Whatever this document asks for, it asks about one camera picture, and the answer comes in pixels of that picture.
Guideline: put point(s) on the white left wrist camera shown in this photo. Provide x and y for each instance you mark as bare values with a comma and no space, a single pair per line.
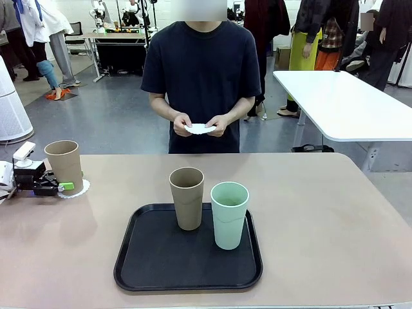
24,151

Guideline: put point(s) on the brown tall cup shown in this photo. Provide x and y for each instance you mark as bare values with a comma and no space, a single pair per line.
188,209
64,164

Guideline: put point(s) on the small mannequin in orange trousers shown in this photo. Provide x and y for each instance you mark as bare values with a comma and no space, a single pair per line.
328,59

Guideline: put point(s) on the person's right forearm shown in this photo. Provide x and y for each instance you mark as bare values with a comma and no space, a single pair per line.
161,106

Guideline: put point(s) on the background work table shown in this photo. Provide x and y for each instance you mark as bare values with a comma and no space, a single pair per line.
119,37

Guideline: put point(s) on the white folding screen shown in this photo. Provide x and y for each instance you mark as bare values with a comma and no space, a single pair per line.
402,67

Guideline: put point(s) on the person's right hand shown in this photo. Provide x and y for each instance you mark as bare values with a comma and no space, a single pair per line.
183,125

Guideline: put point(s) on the mannequin in white coat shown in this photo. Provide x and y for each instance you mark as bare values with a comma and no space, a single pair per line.
62,51

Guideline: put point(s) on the light green tall cup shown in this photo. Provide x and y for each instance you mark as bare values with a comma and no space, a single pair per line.
228,228

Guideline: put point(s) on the person's left hand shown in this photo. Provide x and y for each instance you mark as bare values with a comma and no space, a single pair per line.
219,126

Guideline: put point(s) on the white rounded table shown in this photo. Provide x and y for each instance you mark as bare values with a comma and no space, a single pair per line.
338,103

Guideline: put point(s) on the black object on floor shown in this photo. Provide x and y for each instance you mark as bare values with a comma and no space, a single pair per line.
312,148

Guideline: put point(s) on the mannequin in yellow skirt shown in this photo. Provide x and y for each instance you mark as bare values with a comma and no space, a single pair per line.
304,51

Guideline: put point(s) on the person in grey sweater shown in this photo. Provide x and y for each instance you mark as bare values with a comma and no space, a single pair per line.
22,54

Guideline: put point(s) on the white air purifier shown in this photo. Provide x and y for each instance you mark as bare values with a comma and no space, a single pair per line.
11,112

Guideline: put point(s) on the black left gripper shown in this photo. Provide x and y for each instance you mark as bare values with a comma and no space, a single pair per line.
29,175

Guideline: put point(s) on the orange cloth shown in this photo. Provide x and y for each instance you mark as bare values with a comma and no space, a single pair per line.
64,94

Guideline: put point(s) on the cardboard box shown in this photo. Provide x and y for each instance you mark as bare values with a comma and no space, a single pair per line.
283,58

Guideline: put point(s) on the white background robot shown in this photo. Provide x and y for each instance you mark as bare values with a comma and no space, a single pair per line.
132,13

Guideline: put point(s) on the person's left forearm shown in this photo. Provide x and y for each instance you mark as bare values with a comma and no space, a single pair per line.
239,107

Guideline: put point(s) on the mannequin in blue white jacket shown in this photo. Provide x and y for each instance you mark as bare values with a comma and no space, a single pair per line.
46,69

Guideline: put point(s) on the seated person in grey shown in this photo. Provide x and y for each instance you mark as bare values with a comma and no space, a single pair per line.
357,51

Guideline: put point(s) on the white paper doily coaster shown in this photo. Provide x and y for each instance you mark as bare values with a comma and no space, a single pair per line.
86,188
199,128

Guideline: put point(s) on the black plastic tray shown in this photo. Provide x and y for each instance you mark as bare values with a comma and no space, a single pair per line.
167,257

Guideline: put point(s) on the black office chair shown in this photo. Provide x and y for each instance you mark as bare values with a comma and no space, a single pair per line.
77,35

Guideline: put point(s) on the mannequin in black clothes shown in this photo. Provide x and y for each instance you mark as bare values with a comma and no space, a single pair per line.
389,29

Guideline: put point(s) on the person in dark t-shirt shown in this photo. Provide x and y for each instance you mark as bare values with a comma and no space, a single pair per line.
202,71

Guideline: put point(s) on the black tripod pole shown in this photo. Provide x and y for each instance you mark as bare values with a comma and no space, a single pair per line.
148,35

